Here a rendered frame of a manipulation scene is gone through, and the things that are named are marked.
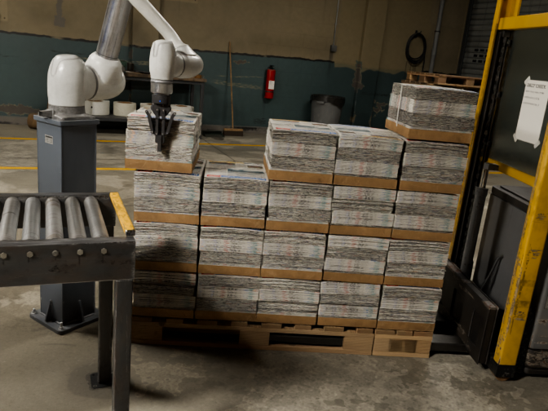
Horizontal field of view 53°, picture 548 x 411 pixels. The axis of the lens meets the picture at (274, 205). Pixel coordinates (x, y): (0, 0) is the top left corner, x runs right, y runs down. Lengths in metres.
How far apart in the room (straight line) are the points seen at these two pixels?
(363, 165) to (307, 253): 0.47
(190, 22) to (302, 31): 1.94
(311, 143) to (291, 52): 7.37
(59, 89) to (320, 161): 1.17
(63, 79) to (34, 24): 6.32
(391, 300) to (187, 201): 1.07
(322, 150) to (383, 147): 0.27
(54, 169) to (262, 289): 1.08
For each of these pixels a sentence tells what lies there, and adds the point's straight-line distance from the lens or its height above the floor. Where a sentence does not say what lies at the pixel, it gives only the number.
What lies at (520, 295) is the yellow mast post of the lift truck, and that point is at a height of 0.44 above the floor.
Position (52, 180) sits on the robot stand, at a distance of 2.66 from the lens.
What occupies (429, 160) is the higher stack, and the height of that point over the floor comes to 0.98.
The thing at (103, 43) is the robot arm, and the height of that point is 1.34.
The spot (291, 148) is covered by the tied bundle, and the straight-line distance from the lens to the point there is 2.38.
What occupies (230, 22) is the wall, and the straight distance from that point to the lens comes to 9.32.
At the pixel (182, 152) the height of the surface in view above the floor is 0.93.
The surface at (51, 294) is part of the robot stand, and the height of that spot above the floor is 0.15.
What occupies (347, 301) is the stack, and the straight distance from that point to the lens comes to 2.64.
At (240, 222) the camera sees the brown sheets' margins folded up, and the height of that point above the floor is 0.63.
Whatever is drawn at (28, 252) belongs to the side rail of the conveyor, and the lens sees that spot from 1.64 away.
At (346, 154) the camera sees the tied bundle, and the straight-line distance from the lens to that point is 2.42.
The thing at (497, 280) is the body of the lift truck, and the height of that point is 0.34.
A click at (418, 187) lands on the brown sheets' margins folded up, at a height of 0.86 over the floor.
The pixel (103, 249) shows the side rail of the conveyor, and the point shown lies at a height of 0.78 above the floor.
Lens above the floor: 1.37
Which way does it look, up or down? 15 degrees down
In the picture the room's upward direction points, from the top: 6 degrees clockwise
